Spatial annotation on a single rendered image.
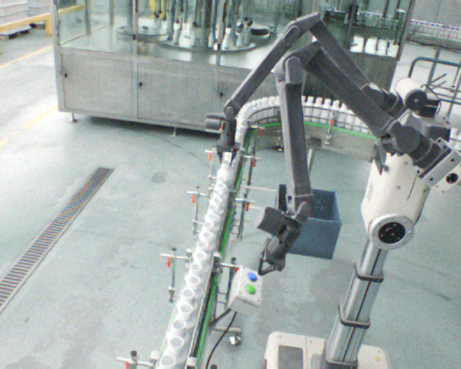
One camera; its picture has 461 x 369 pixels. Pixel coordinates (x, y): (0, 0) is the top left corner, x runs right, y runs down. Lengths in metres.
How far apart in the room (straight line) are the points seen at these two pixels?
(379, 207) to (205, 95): 3.57
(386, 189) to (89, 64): 4.18
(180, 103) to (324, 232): 3.23
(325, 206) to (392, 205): 0.85
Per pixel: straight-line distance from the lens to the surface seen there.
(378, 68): 6.88
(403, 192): 1.59
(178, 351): 1.14
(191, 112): 5.04
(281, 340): 2.42
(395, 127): 1.30
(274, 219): 1.20
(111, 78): 5.20
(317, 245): 2.18
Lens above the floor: 2.02
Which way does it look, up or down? 29 degrees down
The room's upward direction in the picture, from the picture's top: 6 degrees clockwise
